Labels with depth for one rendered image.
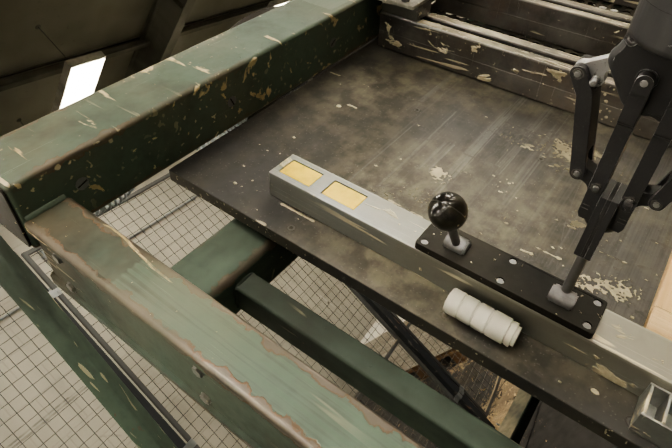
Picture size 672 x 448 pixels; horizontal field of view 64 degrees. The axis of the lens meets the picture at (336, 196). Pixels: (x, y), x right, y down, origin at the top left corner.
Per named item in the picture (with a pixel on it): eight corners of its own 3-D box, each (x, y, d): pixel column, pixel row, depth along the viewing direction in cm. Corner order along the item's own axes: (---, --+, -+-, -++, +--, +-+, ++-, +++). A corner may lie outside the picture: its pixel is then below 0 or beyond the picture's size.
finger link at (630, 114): (660, 80, 36) (638, 72, 37) (598, 201, 44) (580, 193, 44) (673, 58, 38) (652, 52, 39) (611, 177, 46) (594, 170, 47)
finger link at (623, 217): (633, 173, 43) (673, 188, 42) (611, 218, 47) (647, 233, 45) (629, 183, 42) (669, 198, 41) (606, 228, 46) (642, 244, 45)
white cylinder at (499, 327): (440, 316, 59) (508, 355, 55) (444, 299, 57) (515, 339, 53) (452, 298, 61) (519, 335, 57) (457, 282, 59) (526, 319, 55)
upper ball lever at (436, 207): (464, 270, 60) (454, 230, 48) (434, 254, 61) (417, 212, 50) (480, 241, 60) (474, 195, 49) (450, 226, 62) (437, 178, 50)
